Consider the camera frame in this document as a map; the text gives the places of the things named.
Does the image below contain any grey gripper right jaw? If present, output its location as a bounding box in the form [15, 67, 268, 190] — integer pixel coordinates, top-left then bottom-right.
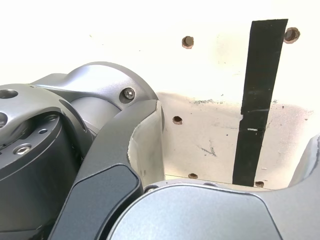
[107, 133, 320, 240]

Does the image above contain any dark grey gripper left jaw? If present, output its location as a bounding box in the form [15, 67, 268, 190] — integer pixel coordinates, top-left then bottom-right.
[48, 99, 166, 240]

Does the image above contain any black tape strip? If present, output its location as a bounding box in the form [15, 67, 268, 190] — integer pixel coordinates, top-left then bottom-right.
[231, 18, 289, 188]

